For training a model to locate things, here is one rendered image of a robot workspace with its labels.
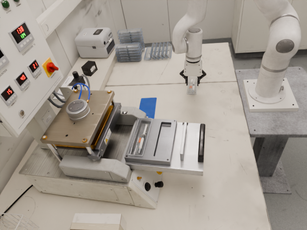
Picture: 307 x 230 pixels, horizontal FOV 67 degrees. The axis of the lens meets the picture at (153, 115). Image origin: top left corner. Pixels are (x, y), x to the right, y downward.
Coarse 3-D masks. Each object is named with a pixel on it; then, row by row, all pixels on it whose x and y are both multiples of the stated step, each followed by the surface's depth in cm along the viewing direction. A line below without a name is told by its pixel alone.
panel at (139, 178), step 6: (132, 174) 85; (138, 174) 88; (144, 174) 91; (150, 174) 95; (156, 174) 98; (162, 174) 102; (132, 180) 84; (138, 180) 87; (144, 180) 90; (150, 180) 94; (156, 180) 97; (138, 186) 86; (144, 186) 89; (144, 192) 88; (150, 192) 92; (156, 192) 95; (150, 198) 91; (156, 198) 94
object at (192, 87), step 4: (192, 76) 142; (188, 80) 140; (192, 80) 139; (196, 80) 139; (188, 84) 137; (192, 84) 136; (196, 84) 136; (188, 88) 134; (192, 88) 134; (196, 88) 134; (188, 92) 131; (192, 92) 131
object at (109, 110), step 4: (108, 108) 93; (112, 108) 93; (108, 112) 91; (104, 116) 90; (108, 116) 90; (104, 120) 88; (104, 124) 87; (100, 128) 85; (100, 132) 84; (96, 136) 83; (100, 136) 84; (96, 140) 81; (92, 144) 80; (96, 144) 81; (60, 148) 86; (64, 148) 85; (68, 148) 85; (72, 148) 84; (76, 148) 84; (80, 148) 84; (84, 148) 83; (92, 148) 82
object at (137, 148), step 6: (144, 120) 93; (150, 120) 93; (138, 126) 91; (144, 126) 91; (138, 132) 89; (144, 132) 88; (138, 138) 87; (144, 138) 86; (132, 144) 85; (138, 144) 85; (144, 144) 84; (132, 150) 83; (138, 150) 83
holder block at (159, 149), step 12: (156, 120) 93; (168, 120) 92; (132, 132) 90; (156, 132) 89; (168, 132) 90; (156, 144) 85; (168, 144) 84; (144, 156) 82; (156, 156) 83; (168, 156) 80
